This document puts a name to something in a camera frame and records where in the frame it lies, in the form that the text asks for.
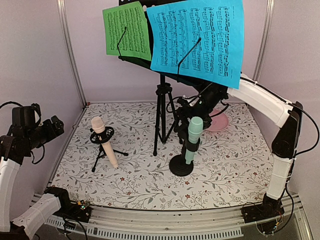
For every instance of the aluminium front rail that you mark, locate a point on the aluminium front rail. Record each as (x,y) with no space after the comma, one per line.
(107,223)

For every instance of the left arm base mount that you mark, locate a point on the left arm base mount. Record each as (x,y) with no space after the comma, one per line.
(80,210)

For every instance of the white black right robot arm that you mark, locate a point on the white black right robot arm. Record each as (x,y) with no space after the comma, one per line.
(286,117)

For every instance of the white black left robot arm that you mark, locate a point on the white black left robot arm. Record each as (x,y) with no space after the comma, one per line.
(27,132)

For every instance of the black round-base microphone stand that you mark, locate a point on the black round-base microphone stand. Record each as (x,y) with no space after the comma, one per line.
(177,164)

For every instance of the black tripod microphone stand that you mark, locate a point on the black tripod microphone stand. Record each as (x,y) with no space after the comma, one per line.
(104,150)

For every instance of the beige toy microphone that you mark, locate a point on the beige toy microphone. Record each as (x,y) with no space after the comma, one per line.
(98,126)

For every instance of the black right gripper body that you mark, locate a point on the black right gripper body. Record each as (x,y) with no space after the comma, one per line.
(202,109)

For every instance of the black music stand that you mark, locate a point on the black music stand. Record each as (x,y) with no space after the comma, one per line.
(164,90)

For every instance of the blue sheet music page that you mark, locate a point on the blue sheet music page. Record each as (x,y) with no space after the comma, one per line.
(199,38)

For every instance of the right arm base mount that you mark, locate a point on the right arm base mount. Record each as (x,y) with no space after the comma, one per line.
(269,209)

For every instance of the mint green toy microphone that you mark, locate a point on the mint green toy microphone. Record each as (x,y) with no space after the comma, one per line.
(195,129)

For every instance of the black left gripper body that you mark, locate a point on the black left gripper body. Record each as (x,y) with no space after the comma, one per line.
(51,132)

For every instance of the pink plastic plate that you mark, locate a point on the pink plastic plate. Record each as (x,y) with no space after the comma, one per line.
(218,123)

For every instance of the green sheet music page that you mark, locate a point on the green sheet music page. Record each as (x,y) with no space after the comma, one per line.
(126,31)

